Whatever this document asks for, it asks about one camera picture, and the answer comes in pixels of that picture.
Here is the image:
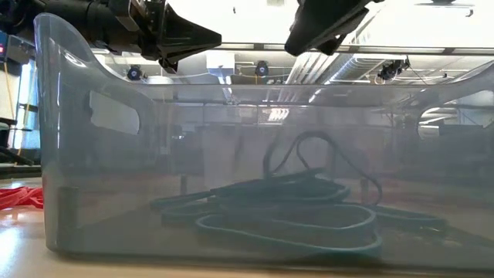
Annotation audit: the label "black hanging camera rig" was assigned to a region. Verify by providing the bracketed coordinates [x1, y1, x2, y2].
[377, 56, 411, 82]

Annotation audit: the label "red and teal band cluster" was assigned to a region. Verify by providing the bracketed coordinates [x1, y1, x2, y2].
[214, 192, 377, 232]

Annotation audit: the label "white hanging box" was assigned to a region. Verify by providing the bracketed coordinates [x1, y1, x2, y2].
[206, 52, 236, 84]

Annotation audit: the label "teal cables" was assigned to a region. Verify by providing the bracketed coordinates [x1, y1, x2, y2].
[195, 203, 384, 259]

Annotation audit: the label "black aluminium frame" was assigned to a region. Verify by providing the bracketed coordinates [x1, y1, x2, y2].
[0, 146, 42, 180]

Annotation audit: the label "grey translucent plastic basket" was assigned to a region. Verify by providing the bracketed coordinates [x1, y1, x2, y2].
[33, 13, 494, 271]

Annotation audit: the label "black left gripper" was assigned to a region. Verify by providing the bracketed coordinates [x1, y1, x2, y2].
[107, 0, 224, 74]

